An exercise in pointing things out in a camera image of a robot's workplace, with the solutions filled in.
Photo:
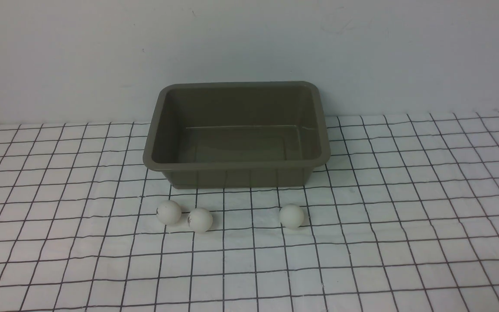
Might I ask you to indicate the olive green plastic bin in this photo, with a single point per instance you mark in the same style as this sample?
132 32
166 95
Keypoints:
237 134

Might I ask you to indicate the white table-tennis ball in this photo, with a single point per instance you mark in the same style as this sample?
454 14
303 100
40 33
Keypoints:
200 220
168 212
291 216

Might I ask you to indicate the white black-grid tablecloth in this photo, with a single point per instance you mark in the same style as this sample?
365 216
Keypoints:
403 218

